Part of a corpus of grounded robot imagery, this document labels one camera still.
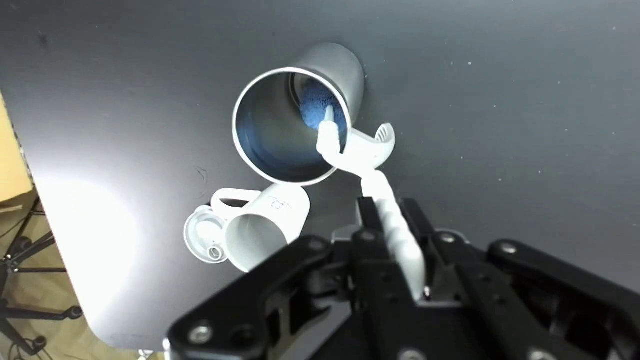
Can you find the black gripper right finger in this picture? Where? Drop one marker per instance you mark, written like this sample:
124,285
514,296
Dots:
461,279

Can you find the black tripod stand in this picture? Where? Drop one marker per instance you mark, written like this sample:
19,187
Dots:
29,288

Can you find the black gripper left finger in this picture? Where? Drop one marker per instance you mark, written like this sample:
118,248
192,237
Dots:
382,292

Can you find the white ceramic mug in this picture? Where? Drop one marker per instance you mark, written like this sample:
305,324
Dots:
258,222

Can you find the stainless steel flask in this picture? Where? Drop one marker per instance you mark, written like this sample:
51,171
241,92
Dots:
277,116

